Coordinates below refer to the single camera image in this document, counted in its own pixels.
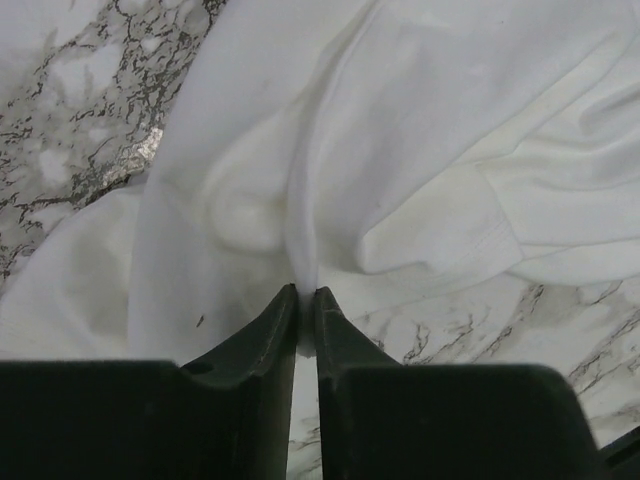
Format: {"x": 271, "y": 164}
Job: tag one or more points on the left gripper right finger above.
{"x": 383, "y": 420}

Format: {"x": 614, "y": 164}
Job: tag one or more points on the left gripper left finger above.
{"x": 224, "y": 415}

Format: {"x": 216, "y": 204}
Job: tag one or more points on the white printed t-shirt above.
{"x": 391, "y": 150}

